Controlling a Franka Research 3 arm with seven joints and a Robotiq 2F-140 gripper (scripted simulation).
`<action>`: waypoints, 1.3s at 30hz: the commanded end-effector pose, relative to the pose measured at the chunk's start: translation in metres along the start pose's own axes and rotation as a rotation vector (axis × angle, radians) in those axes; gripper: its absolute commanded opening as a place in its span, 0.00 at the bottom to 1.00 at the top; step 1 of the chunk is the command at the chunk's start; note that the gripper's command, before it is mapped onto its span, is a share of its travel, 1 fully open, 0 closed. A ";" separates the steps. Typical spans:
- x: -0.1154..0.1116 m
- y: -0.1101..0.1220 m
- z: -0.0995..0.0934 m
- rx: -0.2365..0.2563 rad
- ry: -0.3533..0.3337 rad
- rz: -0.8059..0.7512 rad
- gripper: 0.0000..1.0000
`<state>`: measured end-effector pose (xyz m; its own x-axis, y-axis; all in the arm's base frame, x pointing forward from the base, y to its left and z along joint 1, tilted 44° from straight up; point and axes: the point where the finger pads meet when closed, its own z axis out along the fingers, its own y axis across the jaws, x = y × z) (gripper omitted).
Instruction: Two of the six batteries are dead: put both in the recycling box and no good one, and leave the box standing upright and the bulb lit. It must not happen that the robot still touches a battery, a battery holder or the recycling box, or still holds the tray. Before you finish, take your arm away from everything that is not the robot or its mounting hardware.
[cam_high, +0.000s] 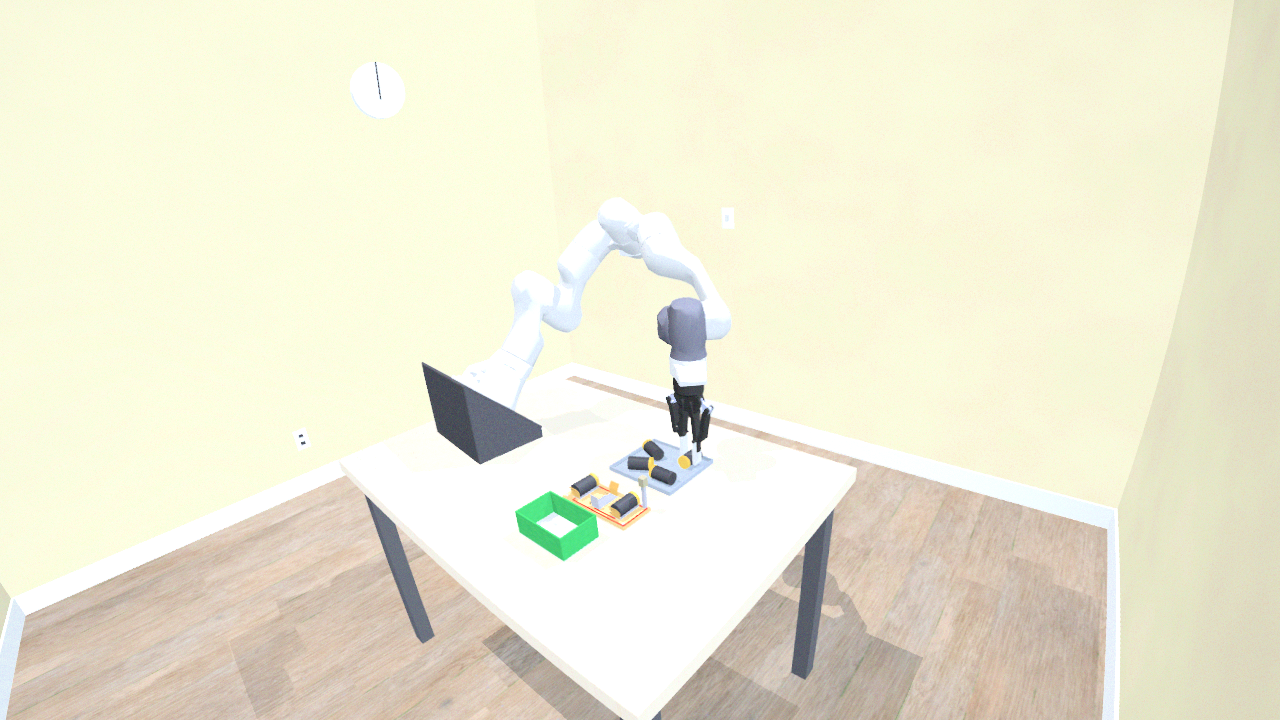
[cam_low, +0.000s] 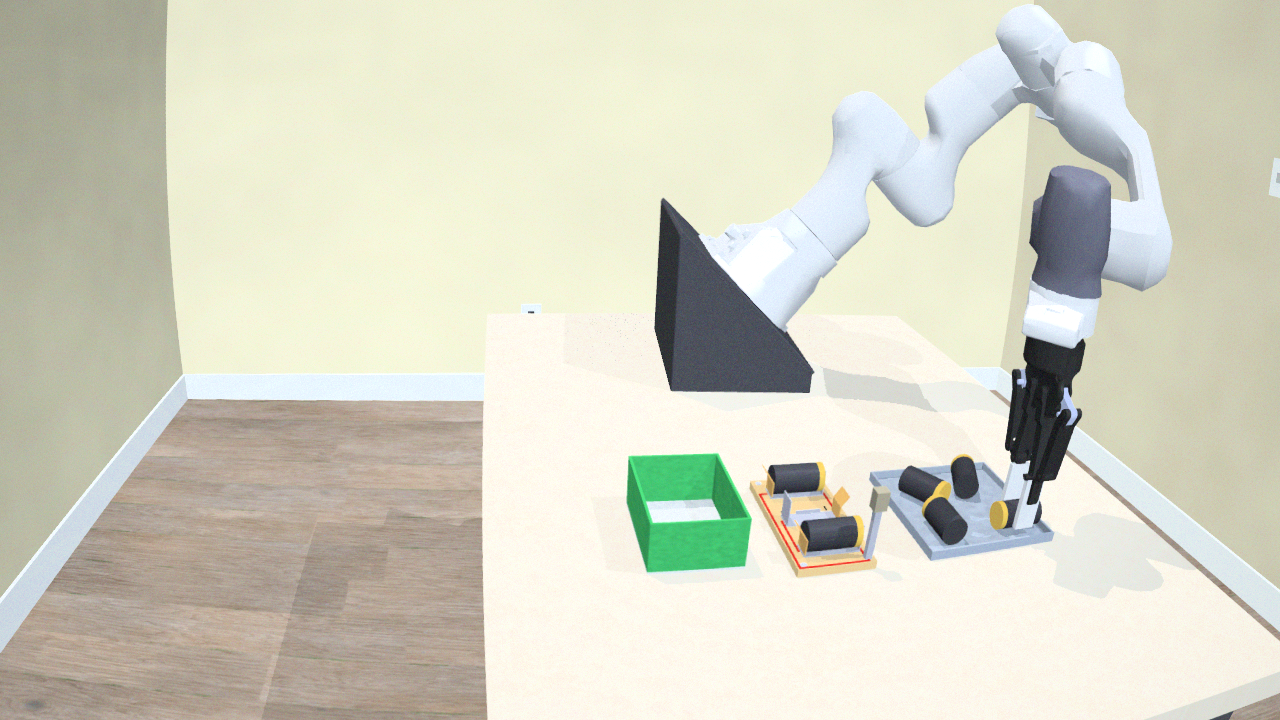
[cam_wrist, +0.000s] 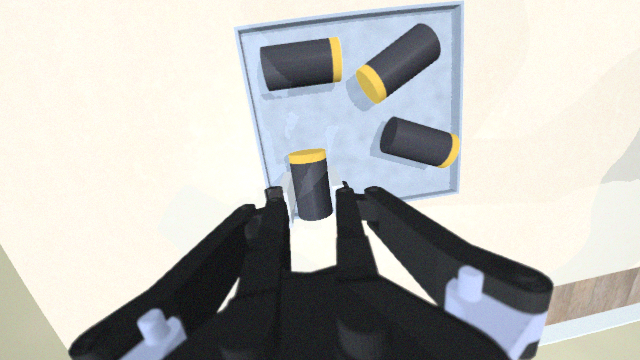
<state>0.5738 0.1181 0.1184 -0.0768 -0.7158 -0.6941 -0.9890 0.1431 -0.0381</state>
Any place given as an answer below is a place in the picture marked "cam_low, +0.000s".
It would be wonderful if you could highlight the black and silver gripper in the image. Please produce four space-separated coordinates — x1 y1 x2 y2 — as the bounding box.
1000 337 1085 530

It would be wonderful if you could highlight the light blue tray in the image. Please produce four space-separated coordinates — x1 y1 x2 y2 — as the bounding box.
869 462 1053 561

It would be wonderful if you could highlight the green open-top box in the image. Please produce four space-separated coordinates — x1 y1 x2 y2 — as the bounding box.
626 454 753 575

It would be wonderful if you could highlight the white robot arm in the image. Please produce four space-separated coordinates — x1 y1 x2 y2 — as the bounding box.
699 4 1172 348

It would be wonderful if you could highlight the black battery with yellow end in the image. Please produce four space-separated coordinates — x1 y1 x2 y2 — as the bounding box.
950 454 979 498
800 515 864 552
768 462 826 495
899 465 951 503
989 498 1042 530
922 495 968 544

